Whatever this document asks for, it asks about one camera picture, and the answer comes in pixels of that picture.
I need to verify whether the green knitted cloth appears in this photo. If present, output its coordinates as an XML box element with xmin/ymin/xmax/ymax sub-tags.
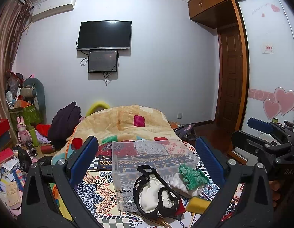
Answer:
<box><xmin>178</xmin><ymin>164</ymin><xmax>209</xmax><ymax>191</ymax></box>

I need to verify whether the yellow sponge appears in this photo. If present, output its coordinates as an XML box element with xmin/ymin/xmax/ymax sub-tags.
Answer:
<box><xmin>185</xmin><ymin>197</ymin><xmax>211</xmax><ymax>214</ymax></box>

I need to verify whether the clear plastic storage bin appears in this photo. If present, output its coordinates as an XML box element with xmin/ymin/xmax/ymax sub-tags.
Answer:
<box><xmin>111</xmin><ymin>139</ymin><xmax>200</xmax><ymax>213</ymax></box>

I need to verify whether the black white cap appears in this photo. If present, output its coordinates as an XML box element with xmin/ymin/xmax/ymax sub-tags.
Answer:
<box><xmin>132</xmin><ymin>165</ymin><xmax>181</xmax><ymax>220</ymax></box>

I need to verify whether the white cloth bag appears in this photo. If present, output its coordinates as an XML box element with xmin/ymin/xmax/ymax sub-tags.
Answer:
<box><xmin>169</xmin><ymin>173</ymin><xmax>204</xmax><ymax>198</ymax></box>

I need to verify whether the patterned bed sheet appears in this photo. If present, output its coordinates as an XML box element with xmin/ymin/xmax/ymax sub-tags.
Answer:
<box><xmin>49</xmin><ymin>139</ymin><xmax>245</xmax><ymax>228</ymax></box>

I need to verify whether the wooden door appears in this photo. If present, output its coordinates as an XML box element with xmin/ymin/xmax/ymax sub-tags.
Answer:
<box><xmin>217</xmin><ymin>26</ymin><xmax>243</xmax><ymax>132</ymax></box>

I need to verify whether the dark bag on floor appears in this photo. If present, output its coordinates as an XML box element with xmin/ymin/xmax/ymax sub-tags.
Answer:
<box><xmin>174</xmin><ymin>123</ymin><xmax>196</xmax><ymax>142</ymax></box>

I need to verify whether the dark purple jacket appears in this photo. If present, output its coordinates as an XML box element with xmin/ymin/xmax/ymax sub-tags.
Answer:
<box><xmin>48</xmin><ymin>101</ymin><xmax>82</xmax><ymax>150</ymax></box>

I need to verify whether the white wardrobe sliding door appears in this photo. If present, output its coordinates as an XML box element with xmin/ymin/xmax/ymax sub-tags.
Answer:
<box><xmin>237</xmin><ymin>0</ymin><xmax>294</xmax><ymax>137</ymax></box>

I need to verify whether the pink bunny doll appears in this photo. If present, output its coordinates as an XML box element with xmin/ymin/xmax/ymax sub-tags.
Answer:
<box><xmin>17</xmin><ymin>116</ymin><xmax>32</xmax><ymax>145</ymax></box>

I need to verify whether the beige patchwork blanket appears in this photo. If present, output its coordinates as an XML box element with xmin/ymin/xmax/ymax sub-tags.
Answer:
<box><xmin>51</xmin><ymin>105</ymin><xmax>178</xmax><ymax>165</ymax></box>

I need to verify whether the green gift bag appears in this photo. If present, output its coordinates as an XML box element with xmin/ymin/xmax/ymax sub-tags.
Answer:
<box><xmin>9</xmin><ymin>104</ymin><xmax>43</xmax><ymax>131</ymax></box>

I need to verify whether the grey green plush toy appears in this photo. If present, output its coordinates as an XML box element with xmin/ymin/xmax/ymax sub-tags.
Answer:
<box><xmin>20</xmin><ymin>78</ymin><xmax>46</xmax><ymax>121</ymax></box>

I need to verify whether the red box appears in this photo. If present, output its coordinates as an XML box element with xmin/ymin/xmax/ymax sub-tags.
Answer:
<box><xmin>0</xmin><ymin>119</ymin><xmax>10</xmax><ymax>137</ymax></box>

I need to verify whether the wooden overhead cabinet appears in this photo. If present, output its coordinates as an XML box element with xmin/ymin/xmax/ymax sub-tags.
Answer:
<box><xmin>188</xmin><ymin>0</ymin><xmax>238</xmax><ymax>29</ymax></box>

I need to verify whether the white air conditioner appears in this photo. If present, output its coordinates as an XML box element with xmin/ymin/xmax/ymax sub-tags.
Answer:
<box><xmin>32</xmin><ymin>0</ymin><xmax>76</xmax><ymax>22</ymax></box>

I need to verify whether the striped brown curtain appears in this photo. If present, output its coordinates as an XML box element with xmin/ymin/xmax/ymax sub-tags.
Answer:
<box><xmin>0</xmin><ymin>0</ymin><xmax>34</xmax><ymax>145</ymax></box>

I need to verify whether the small wall monitor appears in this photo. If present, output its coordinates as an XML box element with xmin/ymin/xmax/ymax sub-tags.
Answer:
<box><xmin>88</xmin><ymin>51</ymin><xmax>118</xmax><ymax>73</ymax></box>

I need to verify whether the large wall television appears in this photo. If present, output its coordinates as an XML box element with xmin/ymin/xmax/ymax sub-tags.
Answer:
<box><xmin>77</xmin><ymin>21</ymin><xmax>132</xmax><ymax>51</ymax></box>

